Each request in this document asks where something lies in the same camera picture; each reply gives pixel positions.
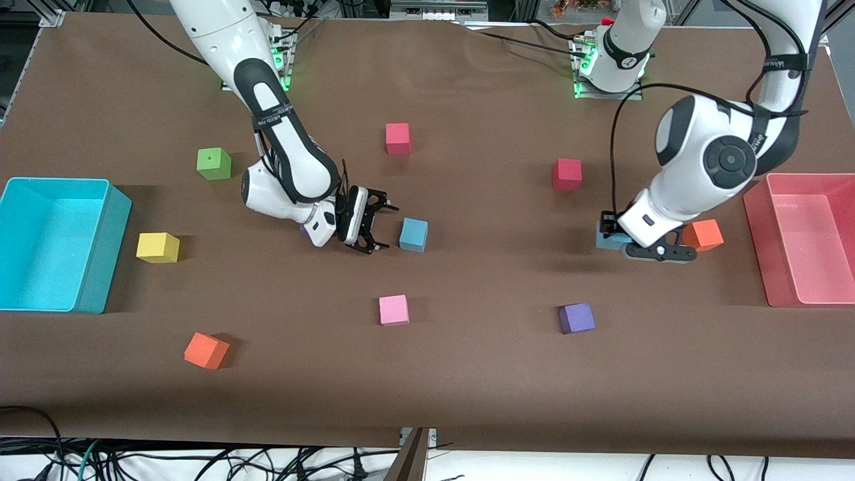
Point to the orange foam block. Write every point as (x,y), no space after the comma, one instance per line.
(206,351)
(705,235)

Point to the purple foam block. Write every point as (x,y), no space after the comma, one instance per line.
(576,318)

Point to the cyan plastic bin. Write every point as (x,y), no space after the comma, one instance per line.
(47,247)

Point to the aluminium frame bracket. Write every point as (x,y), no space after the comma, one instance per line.
(51,18)

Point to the table leg post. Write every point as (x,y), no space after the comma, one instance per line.
(411,457)

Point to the yellow foam block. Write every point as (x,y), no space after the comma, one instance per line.
(157,246)

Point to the brown table cover sheet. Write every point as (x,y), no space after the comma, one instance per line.
(467,374)

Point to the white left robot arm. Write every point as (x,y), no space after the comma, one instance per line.
(695,133)

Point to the green foam block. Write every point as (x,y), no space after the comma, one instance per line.
(214,164)

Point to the aluminium frame rail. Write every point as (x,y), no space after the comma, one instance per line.
(454,8)

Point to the light pink foam block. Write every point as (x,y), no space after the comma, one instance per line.
(393,310)

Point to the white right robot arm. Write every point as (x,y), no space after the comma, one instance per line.
(220,40)

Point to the light blue foam block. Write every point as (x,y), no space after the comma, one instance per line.
(609,242)
(413,235)

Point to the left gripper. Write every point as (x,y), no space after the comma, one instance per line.
(608,224)

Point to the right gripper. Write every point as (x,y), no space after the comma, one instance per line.
(371,218)

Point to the red foam block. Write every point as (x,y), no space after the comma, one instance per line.
(398,138)
(567,174)

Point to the pink plastic bin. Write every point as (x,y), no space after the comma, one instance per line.
(808,240)

